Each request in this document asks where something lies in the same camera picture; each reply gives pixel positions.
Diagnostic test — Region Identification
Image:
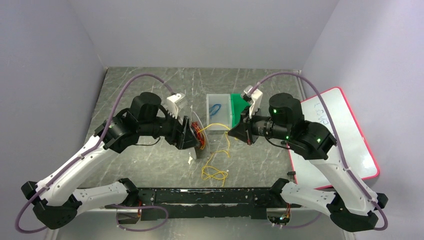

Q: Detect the clear white plastic bin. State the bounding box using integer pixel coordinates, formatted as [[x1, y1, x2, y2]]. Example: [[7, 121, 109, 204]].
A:
[[206, 94, 233, 131]]

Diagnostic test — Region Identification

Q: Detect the blue cable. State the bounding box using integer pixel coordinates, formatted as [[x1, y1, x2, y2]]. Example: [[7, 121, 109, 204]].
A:
[[208, 103, 223, 120]]

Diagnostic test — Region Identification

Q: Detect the green plastic bin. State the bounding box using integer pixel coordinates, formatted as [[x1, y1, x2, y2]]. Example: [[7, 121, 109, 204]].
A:
[[230, 93, 250, 128]]

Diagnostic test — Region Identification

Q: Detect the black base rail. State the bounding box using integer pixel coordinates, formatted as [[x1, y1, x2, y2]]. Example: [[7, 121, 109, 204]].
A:
[[138, 187, 289, 221]]

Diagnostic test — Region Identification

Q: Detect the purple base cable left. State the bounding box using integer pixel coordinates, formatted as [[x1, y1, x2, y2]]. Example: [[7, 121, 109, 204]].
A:
[[115, 204, 170, 232]]

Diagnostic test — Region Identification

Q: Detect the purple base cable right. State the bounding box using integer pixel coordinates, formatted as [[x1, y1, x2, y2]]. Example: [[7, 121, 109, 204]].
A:
[[272, 211, 324, 230]]

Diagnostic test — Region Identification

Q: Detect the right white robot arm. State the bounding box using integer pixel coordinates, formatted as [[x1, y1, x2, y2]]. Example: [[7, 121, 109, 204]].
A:
[[228, 93, 388, 233]]

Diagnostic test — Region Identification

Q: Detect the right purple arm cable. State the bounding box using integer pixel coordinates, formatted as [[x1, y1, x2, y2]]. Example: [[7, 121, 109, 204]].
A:
[[248, 71, 389, 231]]

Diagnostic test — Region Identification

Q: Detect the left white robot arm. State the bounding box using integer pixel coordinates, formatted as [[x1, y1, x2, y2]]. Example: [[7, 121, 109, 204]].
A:
[[21, 92, 200, 230]]

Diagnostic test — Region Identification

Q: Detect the red orange wound cable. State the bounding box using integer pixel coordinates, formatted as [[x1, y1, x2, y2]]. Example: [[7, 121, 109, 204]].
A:
[[192, 121, 207, 147]]

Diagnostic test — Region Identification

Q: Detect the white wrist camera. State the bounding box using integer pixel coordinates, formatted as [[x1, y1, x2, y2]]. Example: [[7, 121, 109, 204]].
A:
[[240, 85, 263, 119], [165, 93, 188, 119]]

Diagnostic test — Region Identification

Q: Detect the yellow cable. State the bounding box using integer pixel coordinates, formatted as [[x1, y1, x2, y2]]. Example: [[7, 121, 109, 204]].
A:
[[197, 123, 239, 188]]

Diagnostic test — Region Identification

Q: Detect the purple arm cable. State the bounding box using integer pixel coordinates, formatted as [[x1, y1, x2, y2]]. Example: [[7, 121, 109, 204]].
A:
[[14, 73, 176, 234], [248, 71, 389, 231]]

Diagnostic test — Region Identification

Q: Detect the pink framed whiteboard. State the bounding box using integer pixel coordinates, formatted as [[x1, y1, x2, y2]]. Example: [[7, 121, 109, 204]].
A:
[[289, 87, 380, 190]]

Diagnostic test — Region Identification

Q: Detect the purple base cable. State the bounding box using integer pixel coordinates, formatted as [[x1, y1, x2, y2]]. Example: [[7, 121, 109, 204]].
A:
[[272, 211, 324, 230], [115, 204, 170, 232]]

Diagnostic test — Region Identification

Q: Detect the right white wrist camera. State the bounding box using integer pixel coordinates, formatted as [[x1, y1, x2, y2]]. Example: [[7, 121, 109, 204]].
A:
[[240, 85, 263, 119]]

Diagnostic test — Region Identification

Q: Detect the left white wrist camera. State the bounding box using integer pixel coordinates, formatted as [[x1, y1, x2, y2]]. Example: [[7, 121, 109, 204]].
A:
[[165, 93, 188, 119]]

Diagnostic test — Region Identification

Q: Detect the white cable spool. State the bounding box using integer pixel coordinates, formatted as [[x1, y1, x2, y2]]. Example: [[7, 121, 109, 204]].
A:
[[190, 110, 211, 162]]

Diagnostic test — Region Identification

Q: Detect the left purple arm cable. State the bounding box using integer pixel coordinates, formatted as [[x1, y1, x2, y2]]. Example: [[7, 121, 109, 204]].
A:
[[14, 73, 176, 234]]

